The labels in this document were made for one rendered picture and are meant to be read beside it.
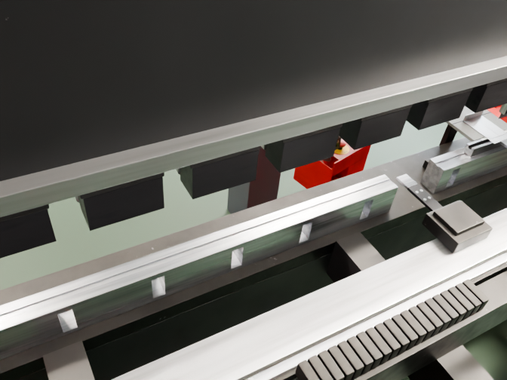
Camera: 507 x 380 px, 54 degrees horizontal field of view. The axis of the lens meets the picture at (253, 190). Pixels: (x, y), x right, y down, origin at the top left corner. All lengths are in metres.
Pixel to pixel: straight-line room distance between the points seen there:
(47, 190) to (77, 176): 0.03
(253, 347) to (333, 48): 0.59
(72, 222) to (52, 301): 1.52
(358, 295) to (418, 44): 0.56
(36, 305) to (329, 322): 0.60
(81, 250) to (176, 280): 1.36
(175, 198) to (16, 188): 2.12
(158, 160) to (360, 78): 0.32
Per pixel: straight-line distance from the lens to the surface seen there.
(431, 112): 1.27
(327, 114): 0.70
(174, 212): 2.60
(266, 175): 2.32
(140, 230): 2.52
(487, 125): 1.75
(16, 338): 1.14
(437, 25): 0.80
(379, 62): 0.75
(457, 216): 1.30
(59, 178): 0.58
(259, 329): 1.02
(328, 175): 1.69
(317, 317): 1.06
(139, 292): 1.14
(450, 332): 1.11
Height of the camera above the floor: 1.85
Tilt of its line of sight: 43 degrees down
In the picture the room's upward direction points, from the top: 6 degrees clockwise
